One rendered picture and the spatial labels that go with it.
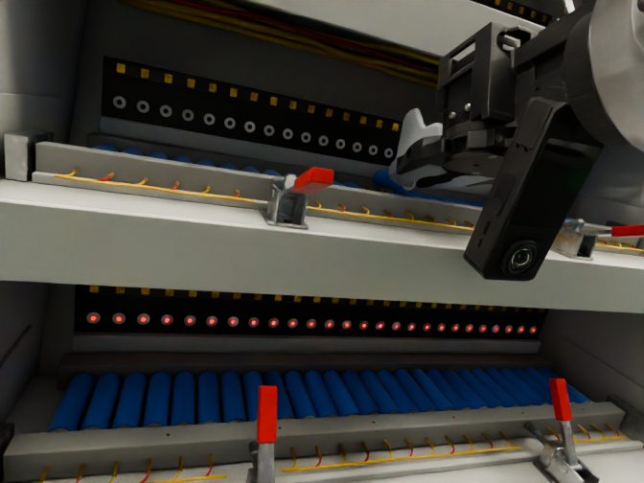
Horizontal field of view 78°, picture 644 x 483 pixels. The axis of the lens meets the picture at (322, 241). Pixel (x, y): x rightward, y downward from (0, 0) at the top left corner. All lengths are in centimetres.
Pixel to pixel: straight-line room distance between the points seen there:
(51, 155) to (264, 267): 15
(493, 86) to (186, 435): 31
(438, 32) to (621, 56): 18
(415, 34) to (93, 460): 39
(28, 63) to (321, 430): 35
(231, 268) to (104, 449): 15
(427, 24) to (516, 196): 17
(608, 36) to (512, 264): 13
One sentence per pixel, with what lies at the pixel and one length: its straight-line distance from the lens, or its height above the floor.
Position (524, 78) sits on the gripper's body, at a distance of 29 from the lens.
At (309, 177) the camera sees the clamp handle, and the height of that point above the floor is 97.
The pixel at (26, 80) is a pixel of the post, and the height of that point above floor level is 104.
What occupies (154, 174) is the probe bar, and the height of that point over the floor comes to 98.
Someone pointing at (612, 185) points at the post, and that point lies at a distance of 61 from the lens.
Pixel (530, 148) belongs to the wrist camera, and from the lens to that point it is 26.
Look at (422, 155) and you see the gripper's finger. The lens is 30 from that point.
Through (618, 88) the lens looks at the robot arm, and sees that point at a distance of 22.
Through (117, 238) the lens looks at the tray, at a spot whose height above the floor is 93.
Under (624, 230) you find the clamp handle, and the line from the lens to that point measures 39.
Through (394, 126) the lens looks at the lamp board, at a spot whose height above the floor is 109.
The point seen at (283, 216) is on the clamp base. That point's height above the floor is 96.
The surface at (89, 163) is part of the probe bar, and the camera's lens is 31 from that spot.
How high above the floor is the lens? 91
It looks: 6 degrees up
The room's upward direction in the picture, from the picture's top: 4 degrees clockwise
